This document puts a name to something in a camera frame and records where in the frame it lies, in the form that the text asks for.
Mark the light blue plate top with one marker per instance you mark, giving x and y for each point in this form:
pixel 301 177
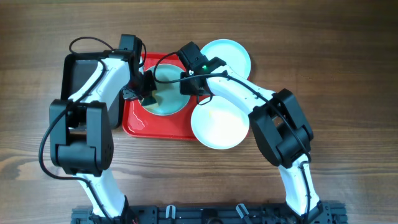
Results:
pixel 233 53

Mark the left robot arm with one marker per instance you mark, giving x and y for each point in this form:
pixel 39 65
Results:
pixel 78 144

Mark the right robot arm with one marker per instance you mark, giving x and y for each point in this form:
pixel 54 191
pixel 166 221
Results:
pixel 280 128

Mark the green yellow sponge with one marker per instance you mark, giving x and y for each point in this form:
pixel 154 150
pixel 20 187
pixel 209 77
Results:
pixel 149 101

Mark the red plastic tray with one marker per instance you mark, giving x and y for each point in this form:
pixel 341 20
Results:
pixel 139 123

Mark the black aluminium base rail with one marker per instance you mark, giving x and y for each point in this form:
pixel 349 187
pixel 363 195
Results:
pixel 324 212

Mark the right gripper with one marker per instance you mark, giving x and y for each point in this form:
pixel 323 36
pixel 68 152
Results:
pixel 186 90

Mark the light blue plate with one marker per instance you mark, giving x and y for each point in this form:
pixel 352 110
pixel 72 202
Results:
pixel 233 53
pixel 168 96

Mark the black rectangular tray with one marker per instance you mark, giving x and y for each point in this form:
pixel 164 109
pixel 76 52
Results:
pixel 76 72

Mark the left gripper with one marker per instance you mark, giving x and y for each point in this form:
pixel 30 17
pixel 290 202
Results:
pixel 150 79

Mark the white plate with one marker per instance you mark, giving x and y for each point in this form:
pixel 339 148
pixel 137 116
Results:
pixel 219 124

